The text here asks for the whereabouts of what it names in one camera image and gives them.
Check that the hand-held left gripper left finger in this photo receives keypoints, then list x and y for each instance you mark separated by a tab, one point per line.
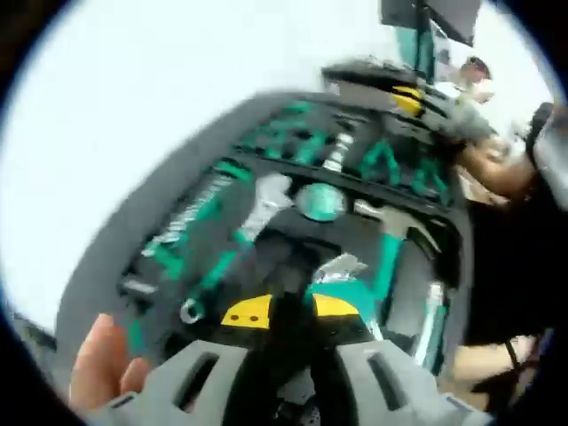
177	390

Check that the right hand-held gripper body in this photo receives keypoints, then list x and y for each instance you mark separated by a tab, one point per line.
550	151

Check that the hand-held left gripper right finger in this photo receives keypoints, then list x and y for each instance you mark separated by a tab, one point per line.
412	399

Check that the green and silver utility knife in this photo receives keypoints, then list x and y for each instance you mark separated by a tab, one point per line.
432	310

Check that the green and silver hand tool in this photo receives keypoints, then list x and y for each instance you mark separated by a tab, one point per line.
341	273

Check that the round green tape measure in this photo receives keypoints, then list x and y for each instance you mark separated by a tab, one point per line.
321	202

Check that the row of green screwdrivers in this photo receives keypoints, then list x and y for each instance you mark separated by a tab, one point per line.
284	142

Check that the green tool with silver print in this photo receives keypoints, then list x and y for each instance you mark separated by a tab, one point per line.
195	213

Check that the black toolbox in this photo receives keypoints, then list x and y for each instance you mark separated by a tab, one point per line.
284	231

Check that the person's right hand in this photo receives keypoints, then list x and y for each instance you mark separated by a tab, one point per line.
497	171

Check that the person's left hand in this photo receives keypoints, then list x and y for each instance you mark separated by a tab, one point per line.
102	359

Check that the black angular panel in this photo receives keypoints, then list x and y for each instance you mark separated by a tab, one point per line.
408	13

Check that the person's black clothing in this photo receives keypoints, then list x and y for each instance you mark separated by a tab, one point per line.
510	266

